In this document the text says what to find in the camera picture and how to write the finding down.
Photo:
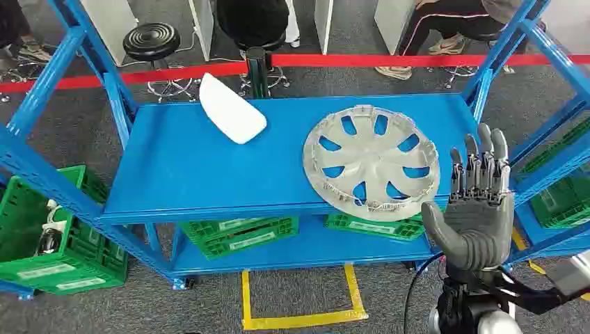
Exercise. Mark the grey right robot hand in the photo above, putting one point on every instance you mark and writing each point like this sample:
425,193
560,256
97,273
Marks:
481,226

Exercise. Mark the silver wheel hubcap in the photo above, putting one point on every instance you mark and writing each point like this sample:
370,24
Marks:
368,161

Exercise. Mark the yellow floor tape strip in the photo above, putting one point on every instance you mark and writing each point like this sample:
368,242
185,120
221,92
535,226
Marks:
518,239

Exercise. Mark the chrome base stool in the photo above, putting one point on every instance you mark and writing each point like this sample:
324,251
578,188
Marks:
461,71

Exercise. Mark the red barrier tape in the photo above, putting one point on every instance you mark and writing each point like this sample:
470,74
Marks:
368,60

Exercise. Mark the person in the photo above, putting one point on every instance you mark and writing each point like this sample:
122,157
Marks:
442,18
11,23

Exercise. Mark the white partition panel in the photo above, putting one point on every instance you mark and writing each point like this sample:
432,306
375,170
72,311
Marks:
113,23
203,23
392,20
323,23

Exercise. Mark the white plastic cover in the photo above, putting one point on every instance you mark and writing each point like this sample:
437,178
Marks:
230,113

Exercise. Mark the blue metal shelf rack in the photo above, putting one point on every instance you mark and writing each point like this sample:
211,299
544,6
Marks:
193,170

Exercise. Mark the black swivel chair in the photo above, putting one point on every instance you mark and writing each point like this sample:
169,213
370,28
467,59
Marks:
251,20

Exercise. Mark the black round stool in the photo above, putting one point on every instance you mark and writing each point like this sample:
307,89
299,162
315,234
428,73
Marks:
151,41

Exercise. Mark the white car part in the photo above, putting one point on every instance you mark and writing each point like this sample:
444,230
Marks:
50,230

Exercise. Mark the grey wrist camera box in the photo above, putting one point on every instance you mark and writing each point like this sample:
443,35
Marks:
574,274

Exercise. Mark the black barrier post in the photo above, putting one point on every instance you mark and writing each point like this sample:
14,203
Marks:
258,73

